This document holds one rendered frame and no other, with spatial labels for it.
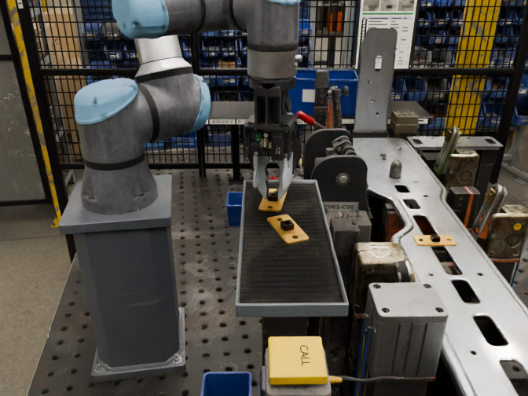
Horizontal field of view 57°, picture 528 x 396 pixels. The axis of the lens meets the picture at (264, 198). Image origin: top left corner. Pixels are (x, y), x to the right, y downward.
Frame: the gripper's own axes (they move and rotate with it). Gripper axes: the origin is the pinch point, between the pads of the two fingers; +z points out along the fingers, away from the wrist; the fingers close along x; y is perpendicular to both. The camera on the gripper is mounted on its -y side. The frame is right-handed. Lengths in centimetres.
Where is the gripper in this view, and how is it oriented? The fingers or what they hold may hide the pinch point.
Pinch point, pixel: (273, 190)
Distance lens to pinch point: 84.2
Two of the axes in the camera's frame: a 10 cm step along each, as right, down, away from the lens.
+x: 9.8, 0.8, -1.6
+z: 0.0, 8.9, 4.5
